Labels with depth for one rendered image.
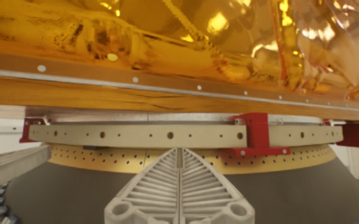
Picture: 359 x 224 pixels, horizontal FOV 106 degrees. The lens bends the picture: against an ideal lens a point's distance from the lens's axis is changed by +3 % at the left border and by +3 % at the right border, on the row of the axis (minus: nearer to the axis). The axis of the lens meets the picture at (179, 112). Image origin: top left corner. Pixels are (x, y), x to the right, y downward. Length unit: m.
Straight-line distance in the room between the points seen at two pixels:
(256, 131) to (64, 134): 0.45
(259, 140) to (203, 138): 0.11
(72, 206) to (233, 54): 0.50
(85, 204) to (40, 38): 0.33
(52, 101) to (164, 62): 0.22
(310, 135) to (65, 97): 0.54
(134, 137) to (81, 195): 0.18
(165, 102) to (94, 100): 0.14
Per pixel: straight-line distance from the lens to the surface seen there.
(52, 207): 0.47
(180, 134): 0.29
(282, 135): 0.39
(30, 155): 0.26
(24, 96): 0.34
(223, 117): 0.35
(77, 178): 0.44
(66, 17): 0.32
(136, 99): 0.30
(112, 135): 0.34
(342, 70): 0.90
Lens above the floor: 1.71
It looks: 6 degrees up
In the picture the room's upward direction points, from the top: straight up
